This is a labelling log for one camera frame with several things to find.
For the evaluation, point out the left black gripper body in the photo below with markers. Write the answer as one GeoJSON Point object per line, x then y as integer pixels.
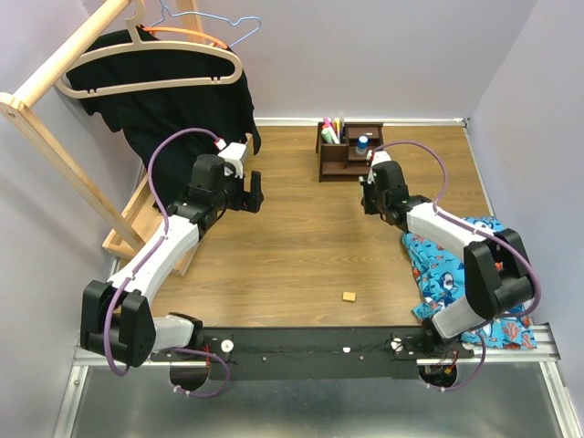
{"type": "Point", "coordinates": [232, 196]}

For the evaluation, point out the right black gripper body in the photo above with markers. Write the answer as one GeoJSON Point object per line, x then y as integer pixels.
{"type": "Point", "coordinates": [373, 201]}

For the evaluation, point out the dark wooden desk organizer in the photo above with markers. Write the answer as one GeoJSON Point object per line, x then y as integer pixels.
{"type": "Point", "coordinates": [340, 162]}

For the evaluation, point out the blue grey glue stick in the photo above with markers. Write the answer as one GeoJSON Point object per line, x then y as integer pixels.
{"type": "Point", "coordinates": [362, 145]}

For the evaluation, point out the mint green highlighter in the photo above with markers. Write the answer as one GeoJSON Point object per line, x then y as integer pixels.
{"type": "Point", "coordinates": [329, 136]}

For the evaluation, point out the pink capped white marker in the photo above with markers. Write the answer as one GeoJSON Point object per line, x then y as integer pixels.
{"type": "Point", "coordinates": [327, 124]}

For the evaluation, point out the small tan eraser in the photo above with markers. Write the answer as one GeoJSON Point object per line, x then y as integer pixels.
{"type": "Point", "coordinates": [349, 297]}

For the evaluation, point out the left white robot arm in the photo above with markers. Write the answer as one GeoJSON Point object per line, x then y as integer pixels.
{"type": "Point", "coordinates": [164, 255]}

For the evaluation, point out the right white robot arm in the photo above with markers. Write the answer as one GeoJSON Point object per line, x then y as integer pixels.
{"type": "Point", "coordinates": [456, 246]}

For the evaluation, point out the black t-shirt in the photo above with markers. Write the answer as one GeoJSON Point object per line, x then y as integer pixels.
{"type": "Point", "coordinates": [169, 128]}

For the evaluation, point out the blue shark print cloth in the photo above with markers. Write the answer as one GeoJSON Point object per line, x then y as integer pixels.
{"type": "Point", "coordinates": [440, 277]}

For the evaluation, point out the wooden clothes rack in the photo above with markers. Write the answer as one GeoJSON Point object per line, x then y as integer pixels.
{"type": "Point", "coordinates": [63, 175]}

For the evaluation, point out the orange plastic hanger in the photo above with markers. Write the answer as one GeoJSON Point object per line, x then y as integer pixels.
{"type": "Point", "coordinates": [195, 36]}

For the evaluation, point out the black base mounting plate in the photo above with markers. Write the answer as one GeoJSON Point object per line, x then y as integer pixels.
{"type": "Point", "coordinates": [254, 354]}

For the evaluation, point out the beige wooden hanger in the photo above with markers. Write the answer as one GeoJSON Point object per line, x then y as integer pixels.
{"type": "Point", "coordinates": [132, 60]}

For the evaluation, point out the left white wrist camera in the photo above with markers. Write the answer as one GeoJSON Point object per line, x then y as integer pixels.
{"type": "Point", "coordinates": [234, 155]}

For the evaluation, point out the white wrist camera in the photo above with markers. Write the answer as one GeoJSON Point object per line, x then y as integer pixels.
{"type": "Point", "coordinates": [234, 155]}
{"type": "Point", "coordinates": [377, 157]}

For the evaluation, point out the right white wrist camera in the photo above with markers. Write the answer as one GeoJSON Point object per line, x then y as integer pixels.
{"type": "Point", "coordinates": [377, 157]}

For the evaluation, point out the blue wire hanger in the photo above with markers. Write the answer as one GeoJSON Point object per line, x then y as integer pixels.
{"type": "Point", "coordinates": [188, 16]}

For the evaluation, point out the aluminium rail frame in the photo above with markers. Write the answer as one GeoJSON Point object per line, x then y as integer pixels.
{"type": "Point", "coordinates": [189, 392]}

